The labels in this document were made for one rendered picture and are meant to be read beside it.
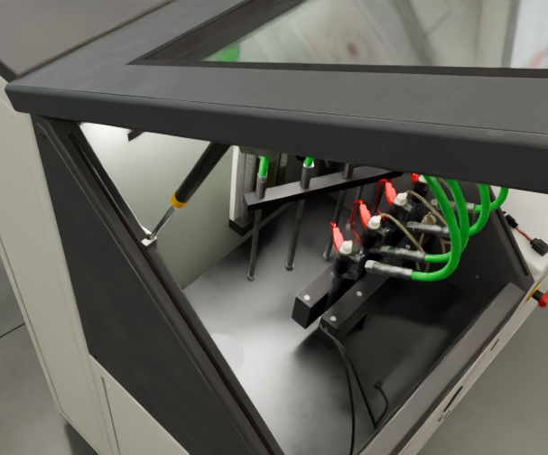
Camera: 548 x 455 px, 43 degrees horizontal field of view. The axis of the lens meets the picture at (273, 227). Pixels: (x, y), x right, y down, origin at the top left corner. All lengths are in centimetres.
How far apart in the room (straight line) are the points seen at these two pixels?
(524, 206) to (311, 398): 62
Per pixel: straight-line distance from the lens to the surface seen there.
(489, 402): 246
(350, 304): 132
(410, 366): 146
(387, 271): 115
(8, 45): 97
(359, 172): 137
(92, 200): 94
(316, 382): 140
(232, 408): 103
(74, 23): 100
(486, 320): 142
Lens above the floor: 207
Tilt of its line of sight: 51 degrees down
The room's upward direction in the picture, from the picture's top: 8 degrees clockwise
